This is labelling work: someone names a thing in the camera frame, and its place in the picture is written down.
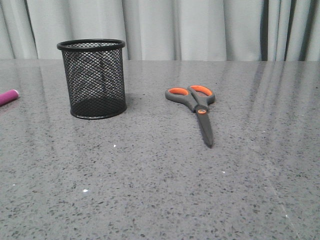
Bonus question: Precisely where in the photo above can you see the grey orange scissors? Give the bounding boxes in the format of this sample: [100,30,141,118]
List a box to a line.
[165,85,215,148]

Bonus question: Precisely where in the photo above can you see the black mesh pen cup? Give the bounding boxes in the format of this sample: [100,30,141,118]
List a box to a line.
[57,39,127,120]

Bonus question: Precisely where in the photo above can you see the white pleated curtain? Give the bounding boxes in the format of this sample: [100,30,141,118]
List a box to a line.
[0,0,320,61]

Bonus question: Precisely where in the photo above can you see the magenta marker pen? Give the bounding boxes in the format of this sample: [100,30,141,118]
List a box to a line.
[0,89,19,106]

